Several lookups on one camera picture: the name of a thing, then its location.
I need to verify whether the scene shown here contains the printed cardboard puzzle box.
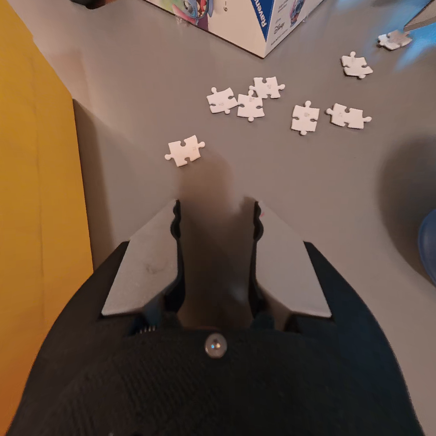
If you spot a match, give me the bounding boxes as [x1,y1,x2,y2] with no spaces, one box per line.
[143,0,326,59]

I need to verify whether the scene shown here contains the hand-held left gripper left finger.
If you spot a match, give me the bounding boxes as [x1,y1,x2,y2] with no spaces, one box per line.
[101,199,187,316]

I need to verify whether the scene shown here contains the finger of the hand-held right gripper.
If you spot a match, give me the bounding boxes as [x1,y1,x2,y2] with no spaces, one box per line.
[404,3,436,32]

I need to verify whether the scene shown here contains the black electronic device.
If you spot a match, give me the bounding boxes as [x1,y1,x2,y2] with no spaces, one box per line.
[70,0,114,10]

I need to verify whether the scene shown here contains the yellow plastic bin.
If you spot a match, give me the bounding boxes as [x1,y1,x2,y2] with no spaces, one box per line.
[0,0,94,430]

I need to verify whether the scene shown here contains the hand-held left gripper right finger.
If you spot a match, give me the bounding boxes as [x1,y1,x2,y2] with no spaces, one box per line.
[248,200,332,320]

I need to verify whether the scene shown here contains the white puzzle pieces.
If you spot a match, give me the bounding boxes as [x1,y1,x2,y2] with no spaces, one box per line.
[164,29,413,167]

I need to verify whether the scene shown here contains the blue puzzle ball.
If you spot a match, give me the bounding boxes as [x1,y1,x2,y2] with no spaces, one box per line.
[418,208,436,285]

